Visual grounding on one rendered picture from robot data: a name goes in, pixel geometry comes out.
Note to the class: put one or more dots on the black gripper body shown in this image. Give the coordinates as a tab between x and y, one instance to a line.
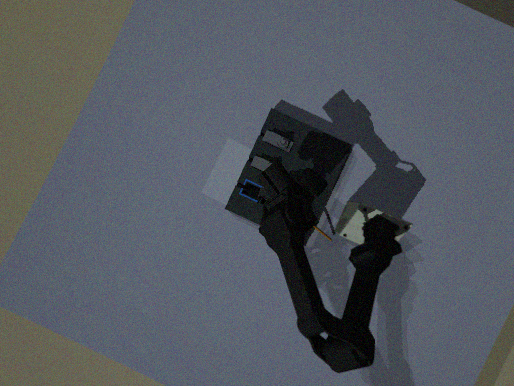
312	181

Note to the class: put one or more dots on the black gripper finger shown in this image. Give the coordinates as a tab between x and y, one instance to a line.
311	197

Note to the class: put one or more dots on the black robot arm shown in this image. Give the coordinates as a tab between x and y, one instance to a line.
285	219

